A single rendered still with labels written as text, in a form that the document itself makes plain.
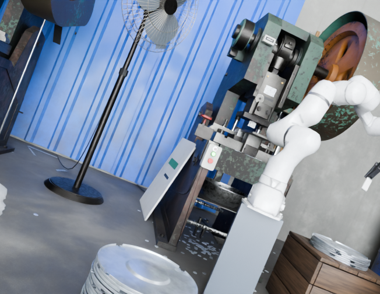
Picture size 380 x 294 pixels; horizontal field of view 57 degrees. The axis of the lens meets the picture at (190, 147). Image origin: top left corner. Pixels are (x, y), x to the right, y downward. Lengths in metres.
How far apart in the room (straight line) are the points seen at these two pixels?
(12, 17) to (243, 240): 1.92
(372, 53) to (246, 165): 0.90
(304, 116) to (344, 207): 2.57
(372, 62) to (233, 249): 1.28
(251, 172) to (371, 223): 2.40
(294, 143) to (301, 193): 2.33
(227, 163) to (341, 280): 0.81
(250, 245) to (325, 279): 0.43
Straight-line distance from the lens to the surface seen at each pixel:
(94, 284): 0.97
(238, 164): 2.04
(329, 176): 3.89
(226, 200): 2.17
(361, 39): 2.35
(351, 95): 1.64
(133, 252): 1.10
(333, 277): 1.80
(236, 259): 1.51
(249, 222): 1.48
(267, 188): 1.48
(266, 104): 2.23
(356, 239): 4.23
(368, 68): 2.17
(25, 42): 2.58
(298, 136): 1.48
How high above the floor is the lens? 0.62
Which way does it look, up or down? 2 degrees down
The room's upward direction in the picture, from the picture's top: 23 degrees clockwise
